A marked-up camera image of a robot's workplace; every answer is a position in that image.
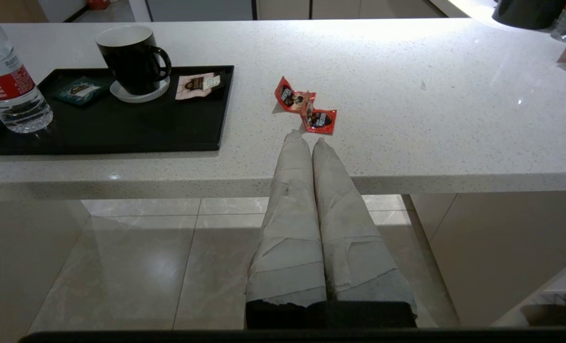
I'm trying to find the brown wooden door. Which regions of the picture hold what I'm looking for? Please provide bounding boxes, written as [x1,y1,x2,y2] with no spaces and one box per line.
[0,0,49,23]

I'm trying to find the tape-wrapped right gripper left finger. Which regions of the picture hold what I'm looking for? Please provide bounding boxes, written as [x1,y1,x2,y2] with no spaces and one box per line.
[245,130,328,306]

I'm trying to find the grey lower kitchen cabinets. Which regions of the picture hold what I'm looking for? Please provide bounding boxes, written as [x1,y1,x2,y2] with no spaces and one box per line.
[257,0,469,20]

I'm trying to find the dark green tea sachet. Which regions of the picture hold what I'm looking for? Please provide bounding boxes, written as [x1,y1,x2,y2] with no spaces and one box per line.
[54,76,112,106]

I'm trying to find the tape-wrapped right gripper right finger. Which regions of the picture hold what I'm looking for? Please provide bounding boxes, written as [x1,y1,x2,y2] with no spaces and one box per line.
[312,137,417,317]

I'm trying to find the pink tea sachet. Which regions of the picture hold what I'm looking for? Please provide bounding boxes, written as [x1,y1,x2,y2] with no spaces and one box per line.
[175,72,226,101]

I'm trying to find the black mug white inside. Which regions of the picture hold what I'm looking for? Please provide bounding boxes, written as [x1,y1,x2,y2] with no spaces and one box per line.
[95,25,172,96]

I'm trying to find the large red Nescafe sachet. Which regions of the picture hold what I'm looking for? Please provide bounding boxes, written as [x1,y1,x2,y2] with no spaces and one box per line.
[275,77,317,113]

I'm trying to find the white round coaster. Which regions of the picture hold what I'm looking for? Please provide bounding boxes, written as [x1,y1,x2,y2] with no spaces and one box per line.
[110,76,171,103]

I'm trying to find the black rectangular serving tray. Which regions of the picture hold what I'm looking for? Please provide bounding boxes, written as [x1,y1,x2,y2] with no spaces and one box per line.
[0,65,235,156]

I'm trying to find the black electric kettle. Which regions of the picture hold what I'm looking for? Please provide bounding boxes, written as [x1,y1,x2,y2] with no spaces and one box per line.
[491,0,566,30]

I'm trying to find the small red Nescafe sachet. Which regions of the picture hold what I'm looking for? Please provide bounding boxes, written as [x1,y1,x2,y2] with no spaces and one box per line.
[302,106,337,135]

